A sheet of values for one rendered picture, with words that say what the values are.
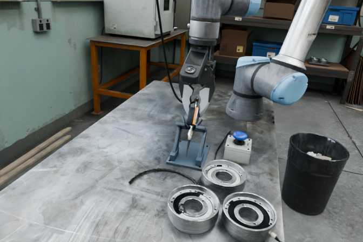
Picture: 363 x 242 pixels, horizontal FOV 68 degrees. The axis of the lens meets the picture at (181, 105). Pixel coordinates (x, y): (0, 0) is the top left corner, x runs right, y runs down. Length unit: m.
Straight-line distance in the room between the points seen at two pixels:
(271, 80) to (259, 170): 0.31
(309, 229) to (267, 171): 1.15
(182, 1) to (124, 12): 1.71
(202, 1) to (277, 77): 0.38
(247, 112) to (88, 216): 0.67
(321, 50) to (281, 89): 3.73
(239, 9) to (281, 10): 3.21
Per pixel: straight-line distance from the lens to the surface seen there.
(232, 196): 0.62
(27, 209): 0.67
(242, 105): 1.04
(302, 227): 1.90
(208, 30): 0.69
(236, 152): 0.77
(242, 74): 1.02
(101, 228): 0.59
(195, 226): 0.55
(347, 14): 4.12
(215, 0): 0.69
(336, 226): 2.01
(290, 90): 0.92
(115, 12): 2.89
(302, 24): 0.96
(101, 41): 2.74
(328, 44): 4.62
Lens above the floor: 1.22
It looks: 22 degrees down
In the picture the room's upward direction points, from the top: 4 degrees clockwise
